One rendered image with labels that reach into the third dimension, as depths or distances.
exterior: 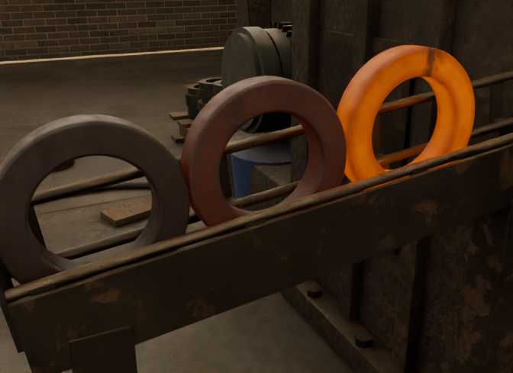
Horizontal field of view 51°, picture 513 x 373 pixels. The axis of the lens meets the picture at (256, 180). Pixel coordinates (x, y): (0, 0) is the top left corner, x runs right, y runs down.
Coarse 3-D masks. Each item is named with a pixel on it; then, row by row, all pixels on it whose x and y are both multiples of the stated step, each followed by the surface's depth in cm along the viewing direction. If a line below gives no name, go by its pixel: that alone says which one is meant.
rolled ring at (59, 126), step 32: (64, 128) 46; (96, 128) 47; (128, 128) 49; (32, 160) 46; (64, 160) 47; (128, 160) 50; (160, 160) 51; (0, 192) 46; (32, 192) 47; (160, 192) 52; (0, 224) 47; (160, 224) 53; (0, 256) 48; (32, 256) 49
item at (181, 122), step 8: (200, 80) 264; (208, 80) 266; (216, 80) 268; (192, 88) 278; (200, 88) 260; (208, 88) 255; (216, 88) 234; (192, 96) 277; (200, 96) 276; (208, 96) 256; (192, 104) 281; (200, 104) 260; (176, 112) 300; (184, 112) 300; (192, 112) 282; (176, 120) 292; (184, 120) 284; (192, 120) 284; (184, 128) 293; (176, 136) 301; (184, 136) 295
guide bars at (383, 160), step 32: (416, 96) 69; (288, 128) 63; (480, 128) 73; (224, 160) 61; (384, 160) 67; (64, 192) 54; (224, 192) 62; (288, 192) 63; (32, 224) 54; (64, 256) 54
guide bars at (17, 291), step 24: (480, 144) 65; (504, 144) 66; (408, 168) 61; (336, 192) 58; (264, 216) 55; (168, 240) 52; (192, 240) 53; (96, 264) 50; (120, 264) 50; (24, 288) 47; (48, 288) 48
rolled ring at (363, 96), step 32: (384, 64) 58; (416, 64) 59; (448, 64) 61; (352, 96) 59; (384, 96) 59; (448, 96) 63; (352, 128) 58; (448, 128) 65; (352, 160) 60; (416, 160) 67
